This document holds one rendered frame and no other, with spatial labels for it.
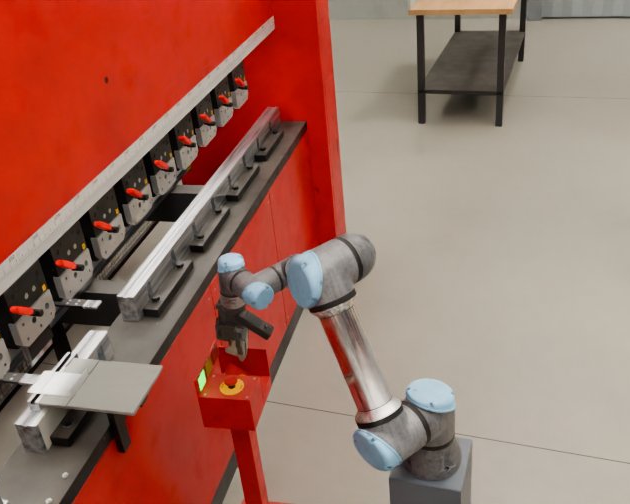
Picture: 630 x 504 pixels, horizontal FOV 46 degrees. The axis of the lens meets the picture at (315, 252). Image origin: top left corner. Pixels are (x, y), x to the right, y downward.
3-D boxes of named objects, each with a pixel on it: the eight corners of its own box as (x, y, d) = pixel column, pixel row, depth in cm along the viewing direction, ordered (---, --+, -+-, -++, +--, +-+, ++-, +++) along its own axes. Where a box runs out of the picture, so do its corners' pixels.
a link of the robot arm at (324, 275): (438, 448, 173) (350, 232, 168) (392, 482, 166) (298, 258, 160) (407, 442, 184) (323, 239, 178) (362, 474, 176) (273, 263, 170)
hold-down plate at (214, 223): (204, 252, 270) (202, 245, 268) (190, 252, 271) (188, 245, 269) (230, 213, 294) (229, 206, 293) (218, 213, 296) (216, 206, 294)
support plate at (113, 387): (134, 416, 181) (133, 412, 181) (39, 405, 187) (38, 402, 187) (163, 368, 196) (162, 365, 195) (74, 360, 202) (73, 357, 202)
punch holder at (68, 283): (68, 303, 193) (50, 248, 185) (39, 301, 195) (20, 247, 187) (95, 272, 205) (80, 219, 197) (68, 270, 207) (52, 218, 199)
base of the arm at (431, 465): (466, 442, 193) (466, 413, 188) (456, 486, 181) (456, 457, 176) (408, 432, 198) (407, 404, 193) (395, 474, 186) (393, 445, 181)
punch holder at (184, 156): (183, 171, 259) (174, 127, 251) (161, 171, 261) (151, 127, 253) (199, 154, 272) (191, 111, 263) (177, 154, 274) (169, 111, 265)
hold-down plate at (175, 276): (159, 317, 237) (157, 309, 235) (144, 316, 238) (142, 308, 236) (194, 267, 261) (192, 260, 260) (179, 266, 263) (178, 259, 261)
